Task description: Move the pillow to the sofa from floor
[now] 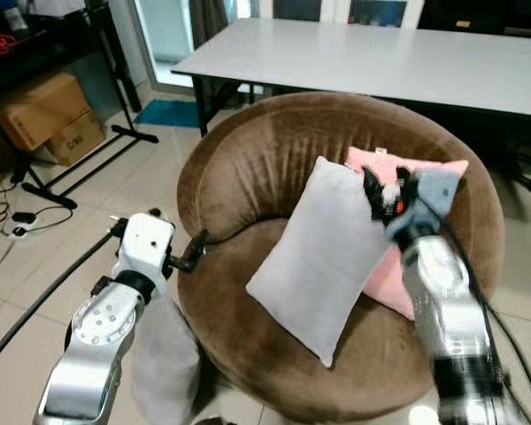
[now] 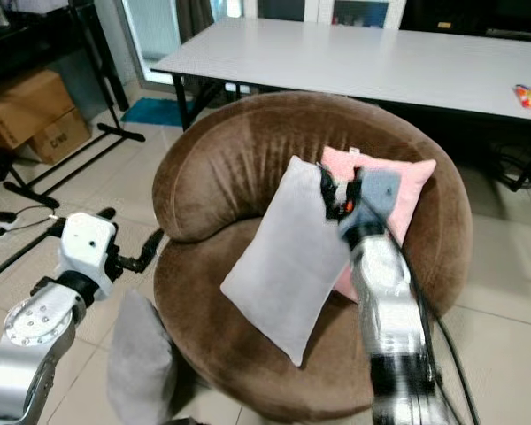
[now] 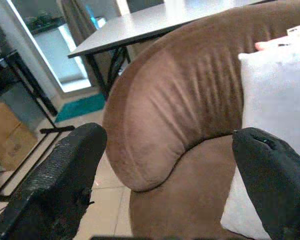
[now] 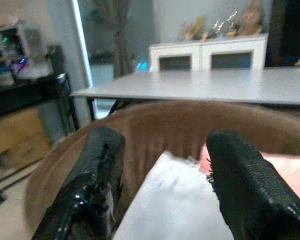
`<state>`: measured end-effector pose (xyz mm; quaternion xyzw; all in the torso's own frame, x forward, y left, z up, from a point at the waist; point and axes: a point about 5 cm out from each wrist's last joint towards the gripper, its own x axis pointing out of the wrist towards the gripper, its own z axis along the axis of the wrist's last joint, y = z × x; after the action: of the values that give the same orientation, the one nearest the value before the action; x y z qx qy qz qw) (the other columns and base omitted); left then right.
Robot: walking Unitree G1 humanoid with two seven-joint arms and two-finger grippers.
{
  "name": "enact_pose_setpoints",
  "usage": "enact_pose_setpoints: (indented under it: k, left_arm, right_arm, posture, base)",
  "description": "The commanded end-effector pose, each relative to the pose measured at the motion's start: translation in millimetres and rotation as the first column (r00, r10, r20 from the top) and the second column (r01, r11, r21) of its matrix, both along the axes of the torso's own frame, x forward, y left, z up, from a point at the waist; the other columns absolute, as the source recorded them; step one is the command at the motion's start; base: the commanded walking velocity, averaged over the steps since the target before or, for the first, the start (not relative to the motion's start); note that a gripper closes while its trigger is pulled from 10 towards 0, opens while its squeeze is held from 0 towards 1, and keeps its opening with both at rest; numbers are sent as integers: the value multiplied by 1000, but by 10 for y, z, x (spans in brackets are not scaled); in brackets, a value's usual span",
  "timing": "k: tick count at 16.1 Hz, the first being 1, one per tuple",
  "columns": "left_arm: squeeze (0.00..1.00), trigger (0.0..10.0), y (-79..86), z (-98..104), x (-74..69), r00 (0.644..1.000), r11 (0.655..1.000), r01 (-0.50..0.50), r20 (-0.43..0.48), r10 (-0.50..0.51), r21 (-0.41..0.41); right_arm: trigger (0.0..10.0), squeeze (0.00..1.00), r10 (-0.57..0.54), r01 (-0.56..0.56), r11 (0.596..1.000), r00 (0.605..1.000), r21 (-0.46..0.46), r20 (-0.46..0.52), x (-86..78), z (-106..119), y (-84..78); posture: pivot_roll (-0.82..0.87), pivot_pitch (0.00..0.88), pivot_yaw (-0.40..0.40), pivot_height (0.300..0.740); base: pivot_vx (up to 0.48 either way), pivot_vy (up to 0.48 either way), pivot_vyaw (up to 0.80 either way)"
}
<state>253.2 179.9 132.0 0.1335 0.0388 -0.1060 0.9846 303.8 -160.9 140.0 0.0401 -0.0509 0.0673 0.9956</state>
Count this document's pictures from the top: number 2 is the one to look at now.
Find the pink square pillow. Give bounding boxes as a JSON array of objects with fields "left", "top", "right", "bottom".
[{"left": 319, "top": 145, "right": 438, "bottom": 304}]

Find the grey square pillow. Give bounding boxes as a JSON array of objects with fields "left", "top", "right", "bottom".
[
  {"left": 219, "top": 155, "right": 351, "bottom": 367},
  {"left": 105, "top": 290, "right": 181, "bottom": 425}
]

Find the blue floor mat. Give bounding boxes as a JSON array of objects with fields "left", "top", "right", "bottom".
[{"left": 120, "top": 97, "right": 188, "bottom": 128}]

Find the brown round velvet sofa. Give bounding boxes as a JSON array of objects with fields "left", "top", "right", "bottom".
[{"left": 151, "top": 90, "right": 473, "bottom": 424}]

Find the small printed cardboard box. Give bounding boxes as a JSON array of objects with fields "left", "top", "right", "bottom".
[{"left": 27, "top": 107, "right": 92, "bottom": 166}]

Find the white power strip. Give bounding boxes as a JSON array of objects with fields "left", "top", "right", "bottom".
[{"left": 0, "top": 210, "right": 19, "bottom": 236}]

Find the long white table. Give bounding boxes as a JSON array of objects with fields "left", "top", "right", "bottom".
[{"left": 151, "top": 17, "right": 531, "bottom": 126}]

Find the large plain cardboard box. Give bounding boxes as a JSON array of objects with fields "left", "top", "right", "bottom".
[{"left": 0, "top": 68, "right": 77, "bottom": 151}]

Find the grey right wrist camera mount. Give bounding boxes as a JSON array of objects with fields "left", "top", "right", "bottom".
[{"left": 340, "top": 167, "right": 402, "bottom": 242}]

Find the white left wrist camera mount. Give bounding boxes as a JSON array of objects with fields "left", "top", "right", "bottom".
[{"left": 58, "top": 212, "right": 119, "bottom": 298}]

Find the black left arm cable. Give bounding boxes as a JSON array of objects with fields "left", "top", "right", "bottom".
[{"left": 0, "top": 220, "right": 67, "bottom": 290}]

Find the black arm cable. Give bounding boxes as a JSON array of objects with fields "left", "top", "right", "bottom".
[
  {"left": 0, "top": 220, "right": 67, "bottom": 290},
  {"left": 385, "top": 221, "right": 484, "bottom": 425}
]

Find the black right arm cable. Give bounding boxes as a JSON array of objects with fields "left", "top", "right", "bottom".
[{"left": 385, "top": 221, "right": 484, "bottom": 425}]

